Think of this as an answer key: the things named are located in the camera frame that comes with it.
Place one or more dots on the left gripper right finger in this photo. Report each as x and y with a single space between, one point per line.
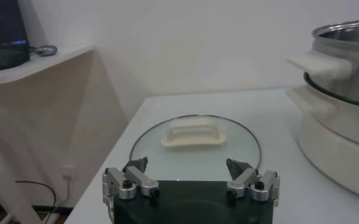
243 181

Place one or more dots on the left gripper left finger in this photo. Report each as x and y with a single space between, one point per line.
142 182

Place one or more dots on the cream electric cooker base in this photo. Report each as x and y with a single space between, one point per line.
334 152

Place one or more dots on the white side table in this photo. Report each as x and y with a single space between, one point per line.
30 68

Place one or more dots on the round grey disc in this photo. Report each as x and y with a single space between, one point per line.
45 50

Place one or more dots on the black computer mouse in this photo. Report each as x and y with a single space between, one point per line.
5 59

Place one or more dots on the white wall socket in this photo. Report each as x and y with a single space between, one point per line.
68 171

